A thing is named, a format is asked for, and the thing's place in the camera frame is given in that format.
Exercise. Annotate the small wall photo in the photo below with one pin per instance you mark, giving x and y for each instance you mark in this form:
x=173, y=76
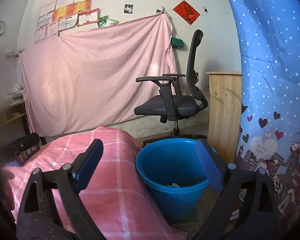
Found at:
x=128, y=9

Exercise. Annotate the round wall clock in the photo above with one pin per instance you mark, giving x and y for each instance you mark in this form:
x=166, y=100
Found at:
x=2, y=27

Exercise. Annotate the pink hanging sheet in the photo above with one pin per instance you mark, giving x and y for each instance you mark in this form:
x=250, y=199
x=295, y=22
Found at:
x=83, y=80

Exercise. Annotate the wooden shelf unit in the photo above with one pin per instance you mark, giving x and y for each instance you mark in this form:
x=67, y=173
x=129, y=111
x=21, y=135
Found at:
x=14, y=109

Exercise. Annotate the green hanging pouch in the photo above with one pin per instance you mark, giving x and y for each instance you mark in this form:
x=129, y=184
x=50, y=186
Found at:
x=176, y=41

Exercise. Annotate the blue patterned curtain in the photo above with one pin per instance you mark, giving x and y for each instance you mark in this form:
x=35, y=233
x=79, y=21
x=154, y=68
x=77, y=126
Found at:
x=269, y=134

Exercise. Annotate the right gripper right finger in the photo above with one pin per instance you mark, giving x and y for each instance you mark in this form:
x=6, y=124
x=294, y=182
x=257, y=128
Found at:
x=259, y=216

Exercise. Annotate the red diamond wall poster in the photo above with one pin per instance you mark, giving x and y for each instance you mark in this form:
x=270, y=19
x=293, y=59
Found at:
x=186, y=12

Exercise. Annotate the black office chair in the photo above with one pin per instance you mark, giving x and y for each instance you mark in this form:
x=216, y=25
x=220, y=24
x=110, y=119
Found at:
x=179, y=98

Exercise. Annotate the wooden cabinet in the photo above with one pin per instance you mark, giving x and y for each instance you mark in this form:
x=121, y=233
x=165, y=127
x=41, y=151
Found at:
x=224, y=112

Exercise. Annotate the person's left hand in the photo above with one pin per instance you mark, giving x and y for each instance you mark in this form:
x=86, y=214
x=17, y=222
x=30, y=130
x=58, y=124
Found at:
x=7, y=197

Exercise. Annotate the blue plastic bucket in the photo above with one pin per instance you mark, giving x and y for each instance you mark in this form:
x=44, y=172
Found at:
x=173, y=175

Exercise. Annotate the wall certificates cluster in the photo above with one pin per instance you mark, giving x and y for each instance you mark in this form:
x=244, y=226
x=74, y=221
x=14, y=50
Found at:
x=62, y=15

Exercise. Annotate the pink checked tablecloth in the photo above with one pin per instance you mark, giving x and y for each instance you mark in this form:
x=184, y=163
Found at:
x=115, y=198

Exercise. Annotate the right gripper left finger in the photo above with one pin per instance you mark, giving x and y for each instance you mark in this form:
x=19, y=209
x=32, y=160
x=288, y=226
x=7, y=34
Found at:
x=38, y=217

